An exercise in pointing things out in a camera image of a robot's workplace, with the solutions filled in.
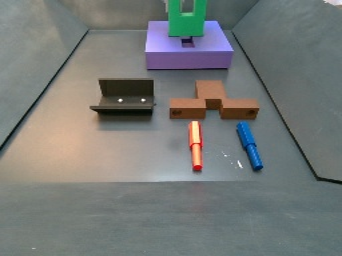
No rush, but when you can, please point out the green U-shaped block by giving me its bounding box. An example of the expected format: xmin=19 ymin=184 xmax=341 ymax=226
xmin=167 ymin=0 xmax=207 ymax=37

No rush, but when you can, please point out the black metal bracket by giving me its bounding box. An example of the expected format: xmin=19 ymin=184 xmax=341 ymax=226
xmin=90 ymin=78 xmax=155 ymax=115

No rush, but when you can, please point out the brown T-shaped block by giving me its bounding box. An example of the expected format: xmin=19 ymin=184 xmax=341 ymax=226
xmin=170 ymin=80 xmax=259 ymax=120

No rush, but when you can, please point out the blue peg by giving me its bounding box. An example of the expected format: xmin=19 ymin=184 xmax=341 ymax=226
xmin=237 ymin=121 xmax=263 ymax=171

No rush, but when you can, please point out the purple board block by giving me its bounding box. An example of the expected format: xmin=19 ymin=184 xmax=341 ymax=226
xmin=144 ymin=21 xmax=234 ymax=70

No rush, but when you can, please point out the red peg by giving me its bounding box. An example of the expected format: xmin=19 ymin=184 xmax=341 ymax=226
xmin=189 ymin=121 xmax=203 ymax=171

